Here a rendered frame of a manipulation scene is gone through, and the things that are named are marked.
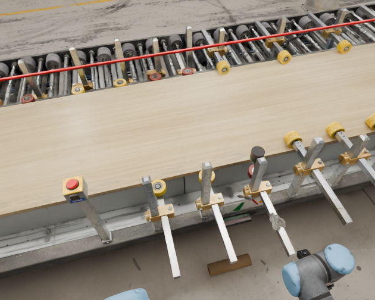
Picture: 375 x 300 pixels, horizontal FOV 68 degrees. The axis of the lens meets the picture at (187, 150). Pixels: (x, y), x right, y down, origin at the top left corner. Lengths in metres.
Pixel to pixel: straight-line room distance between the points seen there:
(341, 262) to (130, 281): 1.51
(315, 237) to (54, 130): 1.96
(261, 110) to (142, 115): 0.72
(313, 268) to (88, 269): 1.66
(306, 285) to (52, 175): 1.24
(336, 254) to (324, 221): 1.47
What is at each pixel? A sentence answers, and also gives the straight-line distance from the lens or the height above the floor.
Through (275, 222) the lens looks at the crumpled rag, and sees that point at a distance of 1.37.
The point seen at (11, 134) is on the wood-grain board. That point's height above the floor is 0.90.
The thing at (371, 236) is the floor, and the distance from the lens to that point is 2.60.
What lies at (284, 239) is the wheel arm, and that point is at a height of 0.86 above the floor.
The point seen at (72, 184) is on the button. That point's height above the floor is 1.23.
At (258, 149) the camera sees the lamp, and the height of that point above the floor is 1.11.
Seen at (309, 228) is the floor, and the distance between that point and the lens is 2.43.
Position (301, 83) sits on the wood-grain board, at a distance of 2.04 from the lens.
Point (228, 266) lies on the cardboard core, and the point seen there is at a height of 0.07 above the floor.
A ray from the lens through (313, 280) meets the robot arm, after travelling 0.99.
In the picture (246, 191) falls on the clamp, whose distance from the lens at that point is 1.42.
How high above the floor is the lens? 2.08
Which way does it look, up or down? 51 degrees down
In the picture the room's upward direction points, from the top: 2 degrees counter-clockwise
